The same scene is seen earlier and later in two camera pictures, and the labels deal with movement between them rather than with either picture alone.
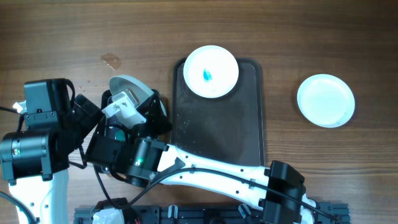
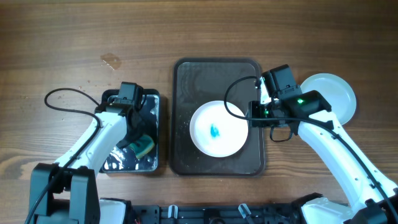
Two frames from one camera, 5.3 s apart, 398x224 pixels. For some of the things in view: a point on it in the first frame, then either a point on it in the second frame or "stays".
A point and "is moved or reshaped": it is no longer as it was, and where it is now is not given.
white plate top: [211, 71] -> [216, 132]
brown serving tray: [230, 127] stays
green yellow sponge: [119, 135] is moved or reshaped
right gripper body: [132, 139] -> [263, 111]
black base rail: [335, 213] stays
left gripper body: [82, 121] -> [135, 132]
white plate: [118, 83] -> [336, 91]
